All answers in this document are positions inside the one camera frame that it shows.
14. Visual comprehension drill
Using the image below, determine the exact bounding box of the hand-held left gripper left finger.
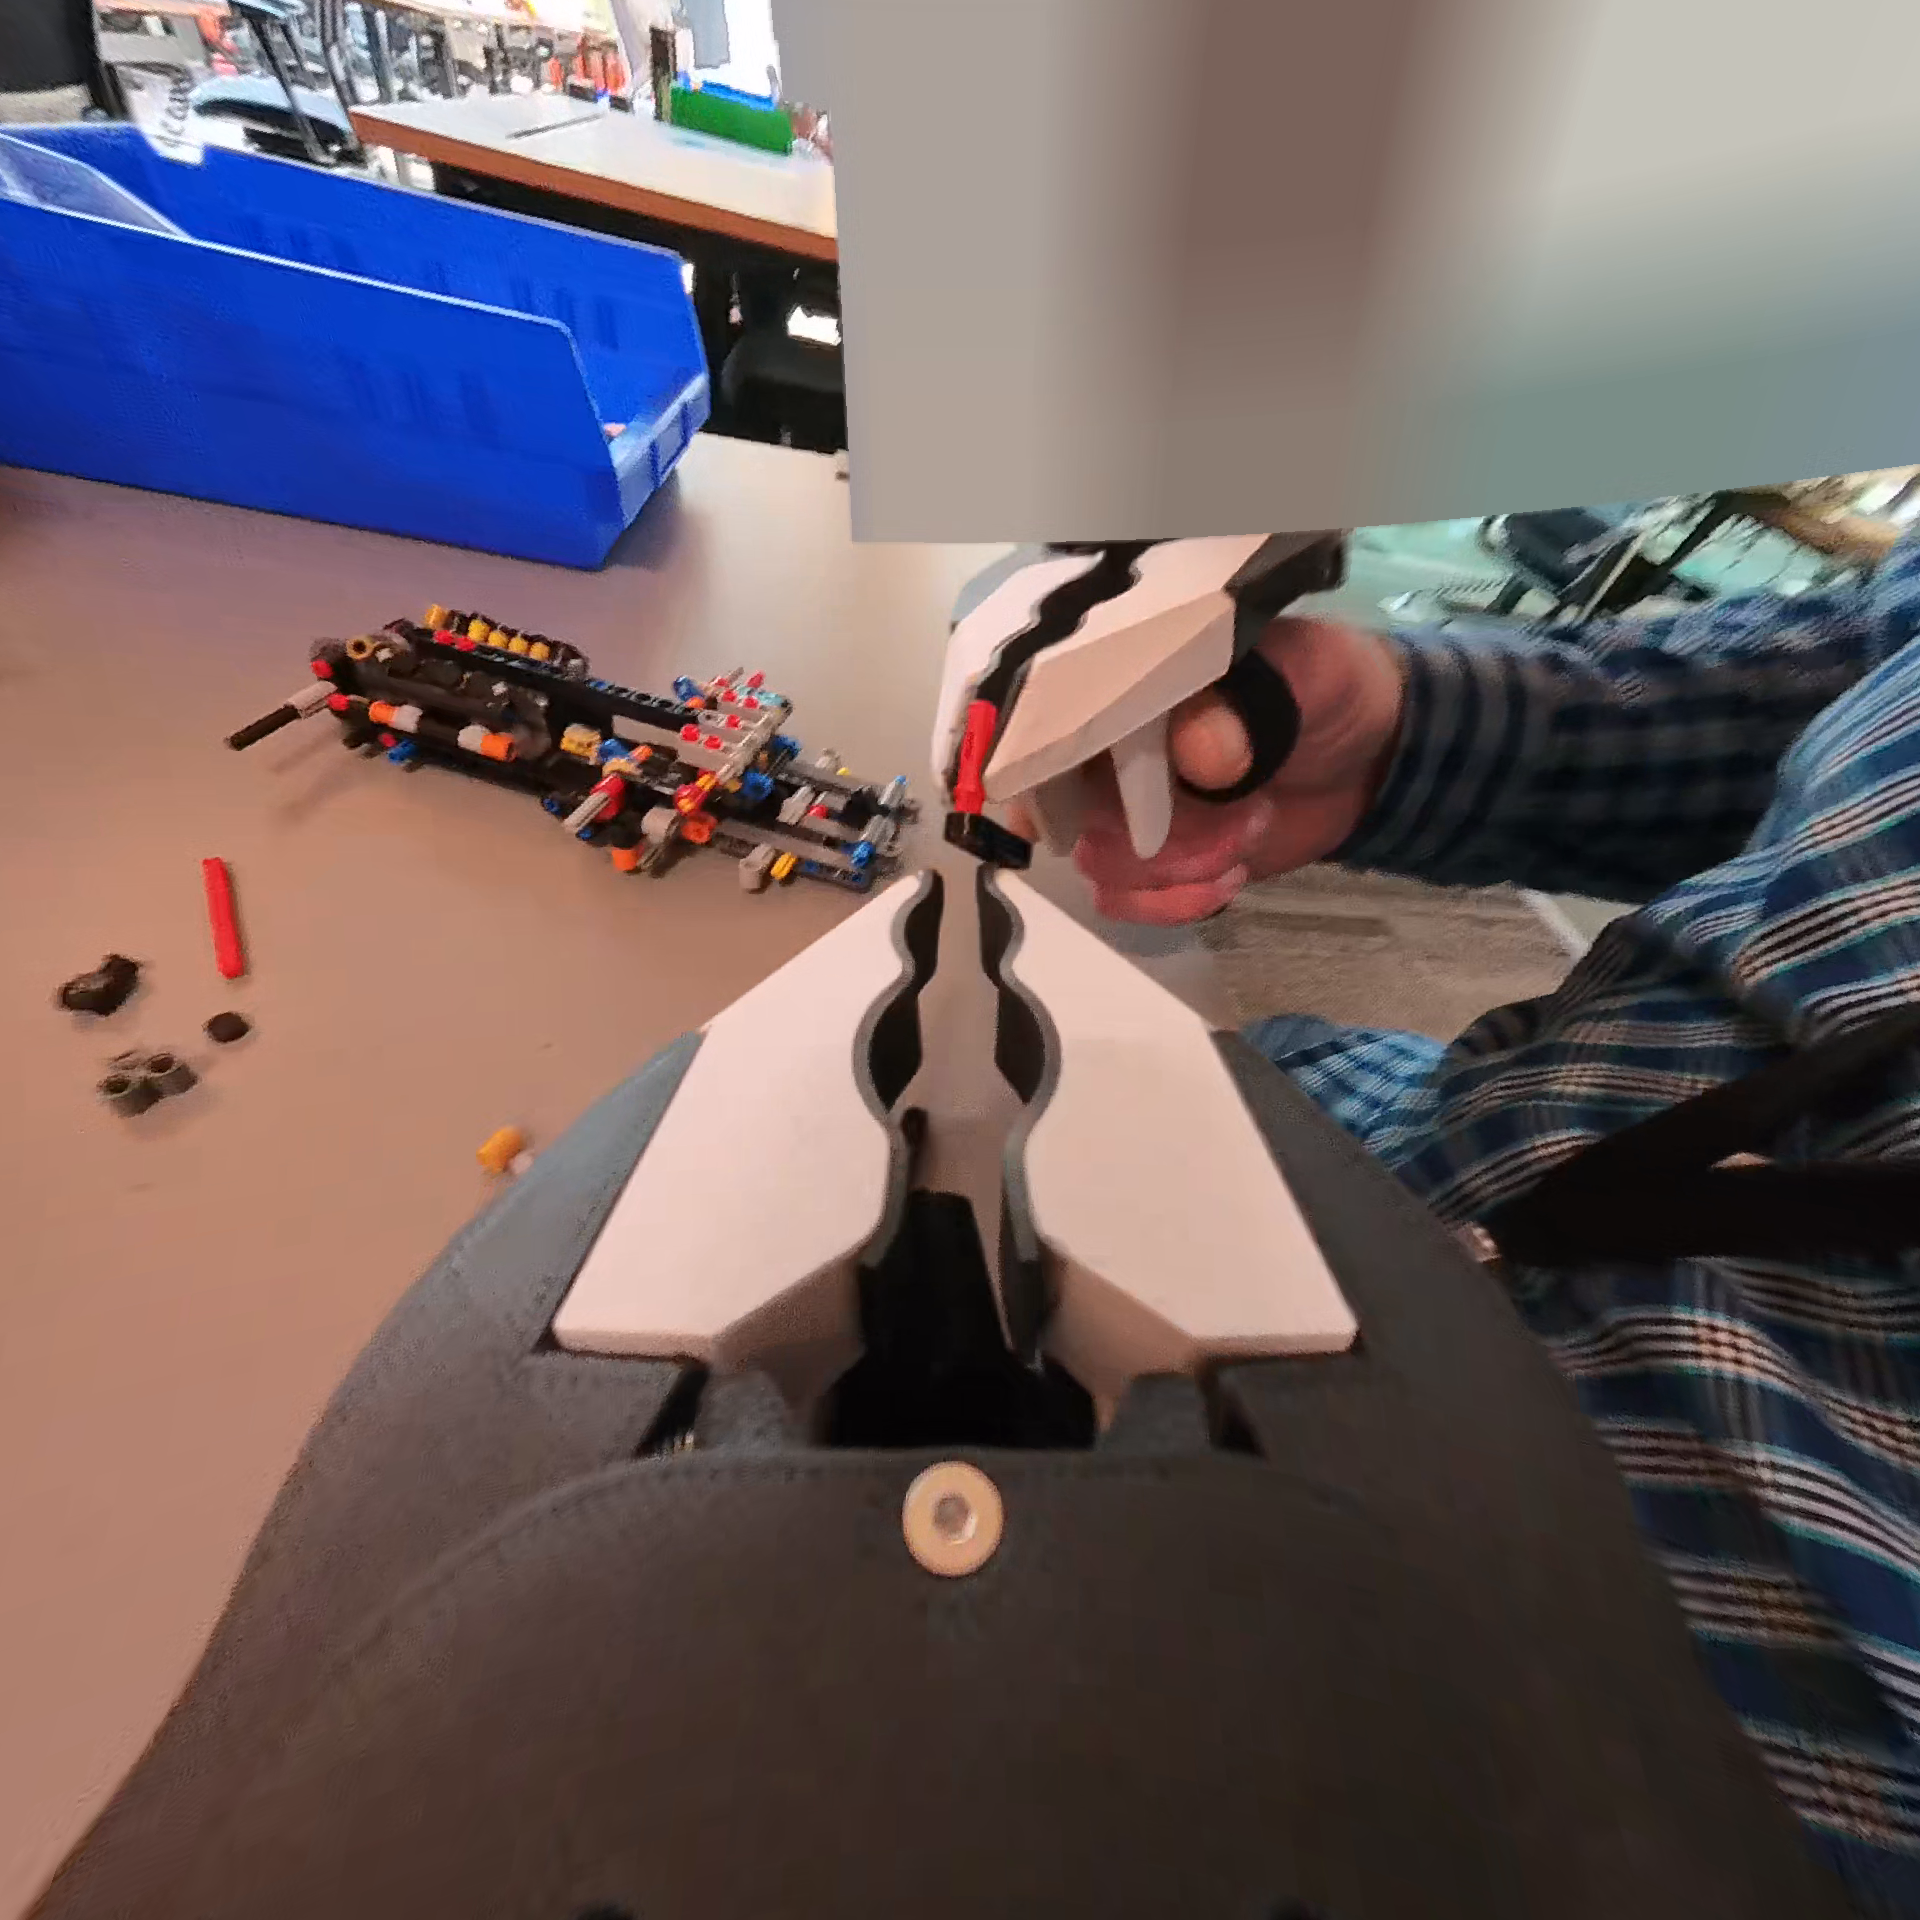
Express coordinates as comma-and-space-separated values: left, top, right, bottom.
552, 865, 947, 1426

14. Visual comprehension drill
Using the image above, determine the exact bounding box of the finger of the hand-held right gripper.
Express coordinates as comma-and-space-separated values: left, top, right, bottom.
931, 539, 1115, 798
978, 531, 1274, 811

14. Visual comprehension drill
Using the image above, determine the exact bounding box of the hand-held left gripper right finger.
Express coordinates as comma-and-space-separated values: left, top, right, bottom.
977, 865, 1362, 1426

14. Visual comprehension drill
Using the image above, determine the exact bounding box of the lego technic car chassis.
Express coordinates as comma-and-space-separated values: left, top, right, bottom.
225, 603, 921, 896

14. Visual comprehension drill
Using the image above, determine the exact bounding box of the person's right forearm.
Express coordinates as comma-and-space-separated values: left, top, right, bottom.
1335, 517, 1920, 909

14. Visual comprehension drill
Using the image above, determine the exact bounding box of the person's right hand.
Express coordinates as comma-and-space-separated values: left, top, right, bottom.
1072, 611, 1409, 927

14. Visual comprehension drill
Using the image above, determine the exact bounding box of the green crate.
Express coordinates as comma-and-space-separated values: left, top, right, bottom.
667, 82, 800, 159

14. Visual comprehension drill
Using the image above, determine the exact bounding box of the wooden-edged background desk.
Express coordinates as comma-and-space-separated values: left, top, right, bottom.
347, 96, 841, 272

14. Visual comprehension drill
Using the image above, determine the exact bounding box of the blue plaid shirt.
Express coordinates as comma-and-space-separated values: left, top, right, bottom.
1241, 839, 1920, 1920

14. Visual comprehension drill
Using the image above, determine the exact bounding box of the blue plastic bin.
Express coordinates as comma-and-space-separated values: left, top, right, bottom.
0, 122, 713, 576

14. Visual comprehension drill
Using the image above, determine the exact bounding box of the crumpled clear plastic wrap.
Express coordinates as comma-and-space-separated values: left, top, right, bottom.
0, 141, 197, 243

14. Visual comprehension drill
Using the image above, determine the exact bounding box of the black shoulder strap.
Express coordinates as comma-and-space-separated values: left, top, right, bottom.
1477, 1001, 1920, 1267

